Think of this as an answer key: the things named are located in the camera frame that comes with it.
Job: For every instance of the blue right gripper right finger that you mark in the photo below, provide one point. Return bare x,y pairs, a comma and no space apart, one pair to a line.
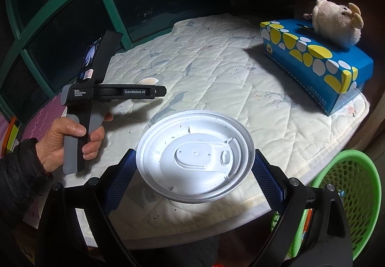
270,185

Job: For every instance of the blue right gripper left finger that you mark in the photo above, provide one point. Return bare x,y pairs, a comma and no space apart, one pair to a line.
126,169

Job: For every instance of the white round plastic lid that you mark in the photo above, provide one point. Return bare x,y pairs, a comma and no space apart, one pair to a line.
195,156

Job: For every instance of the person left hand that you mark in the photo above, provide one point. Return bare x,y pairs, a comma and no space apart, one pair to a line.
50,149

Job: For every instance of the pink foam floor mat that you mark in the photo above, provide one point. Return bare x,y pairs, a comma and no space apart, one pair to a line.
41,121

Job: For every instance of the green plastic mesh basket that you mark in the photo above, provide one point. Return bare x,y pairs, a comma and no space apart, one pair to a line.
328,225

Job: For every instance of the black jacket left sleeve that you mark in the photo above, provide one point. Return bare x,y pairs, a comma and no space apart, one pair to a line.
23,179

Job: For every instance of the blue yellow tissue box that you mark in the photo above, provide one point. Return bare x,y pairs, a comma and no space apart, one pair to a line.
332,76

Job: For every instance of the white quilted mattress pad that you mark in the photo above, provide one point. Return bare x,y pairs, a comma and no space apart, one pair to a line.
215,63

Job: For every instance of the beige plush toy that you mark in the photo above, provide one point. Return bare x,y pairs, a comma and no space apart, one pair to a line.
338,23

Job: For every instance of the green window frame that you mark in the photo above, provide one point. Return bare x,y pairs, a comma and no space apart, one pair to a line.
48,53

